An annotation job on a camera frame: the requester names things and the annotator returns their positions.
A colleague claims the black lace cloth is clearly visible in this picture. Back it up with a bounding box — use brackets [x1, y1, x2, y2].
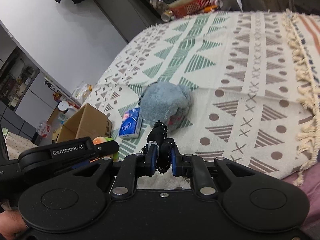
[143, 120, 175, 176]

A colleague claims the person's hand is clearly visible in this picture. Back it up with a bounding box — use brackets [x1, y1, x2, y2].
[0, 210, 27, 240]

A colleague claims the blue tissue packet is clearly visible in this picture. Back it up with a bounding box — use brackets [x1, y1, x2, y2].
[119, 107, 143, 139]

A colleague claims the brown cardboard box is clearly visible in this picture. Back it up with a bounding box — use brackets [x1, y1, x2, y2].
[52, 103, 112, 143]

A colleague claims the grey-blue plush toy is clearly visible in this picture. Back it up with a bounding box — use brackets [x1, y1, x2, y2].
[139, 82, 192, 132]

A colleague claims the yellow printed plastic bag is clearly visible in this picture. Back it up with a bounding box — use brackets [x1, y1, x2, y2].
[72, 82, 93, 104]

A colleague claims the white round jar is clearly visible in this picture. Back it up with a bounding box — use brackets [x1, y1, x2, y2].
[58, 101, 69, 116]

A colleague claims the patterned cream green blanket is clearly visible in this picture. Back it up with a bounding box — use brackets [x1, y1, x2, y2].
[86, 12, 319, 183]

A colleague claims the dotted beige fabric box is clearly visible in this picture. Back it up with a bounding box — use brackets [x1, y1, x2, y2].
[5, 132, 37, 160]

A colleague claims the orange plastic basket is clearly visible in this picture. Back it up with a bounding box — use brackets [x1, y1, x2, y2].
[170, 0, 211, 18]

